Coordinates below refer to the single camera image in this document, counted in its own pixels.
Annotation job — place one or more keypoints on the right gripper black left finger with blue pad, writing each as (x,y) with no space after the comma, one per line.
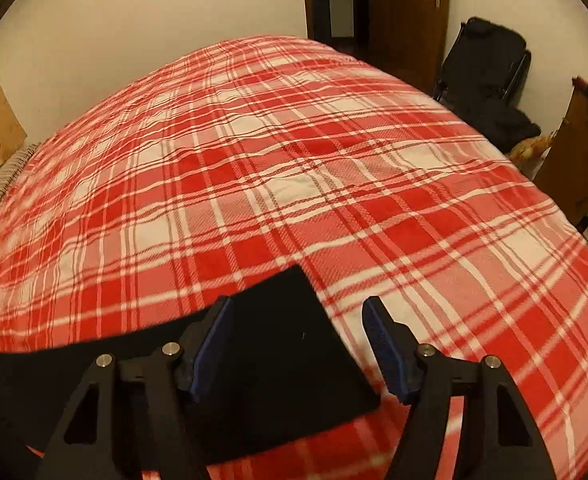
(85,440)

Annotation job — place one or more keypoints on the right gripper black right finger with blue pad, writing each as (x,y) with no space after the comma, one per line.
(499,437)

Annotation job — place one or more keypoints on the black pants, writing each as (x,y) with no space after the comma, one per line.
(285,374)

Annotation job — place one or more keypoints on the brown wooden cabinet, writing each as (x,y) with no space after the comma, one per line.
(563,175)

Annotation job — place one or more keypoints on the red white plaid bedspread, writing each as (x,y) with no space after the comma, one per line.
(242,159)

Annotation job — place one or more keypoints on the black folding chair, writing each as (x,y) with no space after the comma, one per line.
(481,78)

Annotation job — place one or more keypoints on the dark brown wooden door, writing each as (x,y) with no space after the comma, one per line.
(404,38)

